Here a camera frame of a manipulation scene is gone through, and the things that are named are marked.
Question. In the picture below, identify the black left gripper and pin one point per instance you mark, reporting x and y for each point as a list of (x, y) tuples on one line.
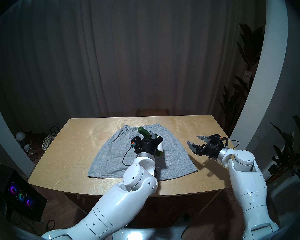
[(147, 147)]

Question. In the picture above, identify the white mushroom lamp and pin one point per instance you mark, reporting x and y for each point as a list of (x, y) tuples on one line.
[(20, 135)]

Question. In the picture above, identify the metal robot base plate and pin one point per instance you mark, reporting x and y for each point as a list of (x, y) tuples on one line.
[(145, 235)]

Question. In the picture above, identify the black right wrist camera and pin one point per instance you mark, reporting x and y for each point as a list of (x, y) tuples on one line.
[(215, 137)]

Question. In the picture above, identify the leafy plant in white pot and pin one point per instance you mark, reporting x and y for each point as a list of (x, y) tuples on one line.
[(287, 154)]

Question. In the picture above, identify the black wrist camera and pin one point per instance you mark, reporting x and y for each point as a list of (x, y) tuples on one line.
[(137, 141), (215, 137)]

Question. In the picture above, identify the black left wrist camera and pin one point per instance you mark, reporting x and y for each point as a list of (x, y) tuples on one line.
[(137, 141)]

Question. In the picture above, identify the small white round object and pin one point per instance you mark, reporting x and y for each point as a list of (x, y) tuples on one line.
[(27, 147)]

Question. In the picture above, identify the coloured debris bits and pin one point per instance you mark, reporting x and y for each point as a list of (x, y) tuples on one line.
[(168, 160)]

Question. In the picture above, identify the grey curtain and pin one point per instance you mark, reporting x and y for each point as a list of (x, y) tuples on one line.
[(115, 54)]

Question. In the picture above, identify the white paper tag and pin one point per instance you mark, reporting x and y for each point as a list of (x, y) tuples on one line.
[(247, 74)]

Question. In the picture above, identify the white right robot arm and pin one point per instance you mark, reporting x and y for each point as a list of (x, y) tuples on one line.
[(250, 187)]

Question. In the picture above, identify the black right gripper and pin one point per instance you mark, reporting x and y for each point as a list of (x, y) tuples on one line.
[(211, 149)]

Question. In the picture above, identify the woven basket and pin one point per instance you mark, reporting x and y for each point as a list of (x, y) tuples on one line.
[(48, 140)]

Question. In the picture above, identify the tall dark leafy plant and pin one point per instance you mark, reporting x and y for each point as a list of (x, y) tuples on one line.
[(252, 44)]

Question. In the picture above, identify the grey shorts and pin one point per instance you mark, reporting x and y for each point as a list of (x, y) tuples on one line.
[(110, 162)]

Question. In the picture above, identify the computer case with rgb fans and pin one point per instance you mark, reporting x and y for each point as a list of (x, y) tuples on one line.
[(20, 192)]

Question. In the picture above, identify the white curved arch column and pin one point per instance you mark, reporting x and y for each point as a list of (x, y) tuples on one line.
[(265, 79), (5, 137)]

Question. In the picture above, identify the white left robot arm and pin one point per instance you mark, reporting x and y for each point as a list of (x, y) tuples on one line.
[(115, 207)]

